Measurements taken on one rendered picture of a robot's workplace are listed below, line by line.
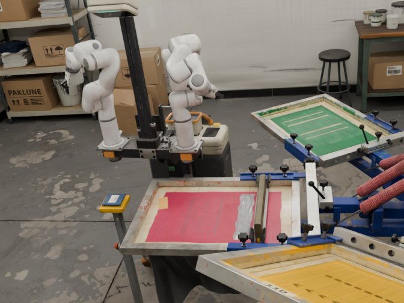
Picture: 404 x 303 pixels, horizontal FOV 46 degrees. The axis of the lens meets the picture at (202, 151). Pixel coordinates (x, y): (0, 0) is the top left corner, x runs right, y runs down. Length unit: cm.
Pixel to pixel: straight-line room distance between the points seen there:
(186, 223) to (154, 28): 404
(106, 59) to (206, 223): 93
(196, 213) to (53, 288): 160
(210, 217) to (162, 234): 24
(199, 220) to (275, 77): 391
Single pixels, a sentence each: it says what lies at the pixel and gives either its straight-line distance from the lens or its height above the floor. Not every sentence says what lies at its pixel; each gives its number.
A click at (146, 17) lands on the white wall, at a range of 604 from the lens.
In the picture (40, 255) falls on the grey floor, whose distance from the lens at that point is 401.
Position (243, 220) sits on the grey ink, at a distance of 225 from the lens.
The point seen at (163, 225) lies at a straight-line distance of 231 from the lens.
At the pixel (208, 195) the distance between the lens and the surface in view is 247.
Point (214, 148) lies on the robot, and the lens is 313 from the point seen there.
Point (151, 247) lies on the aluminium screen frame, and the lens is 214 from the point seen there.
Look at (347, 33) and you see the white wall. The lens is 588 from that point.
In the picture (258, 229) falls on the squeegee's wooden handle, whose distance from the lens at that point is 209.
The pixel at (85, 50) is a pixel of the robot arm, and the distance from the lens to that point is 249.
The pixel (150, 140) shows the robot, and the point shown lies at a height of 117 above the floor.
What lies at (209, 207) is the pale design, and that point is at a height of 96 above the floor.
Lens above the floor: 231
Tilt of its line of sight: 28 degrees down
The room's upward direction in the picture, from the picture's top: 8 degrees counter-clockwise
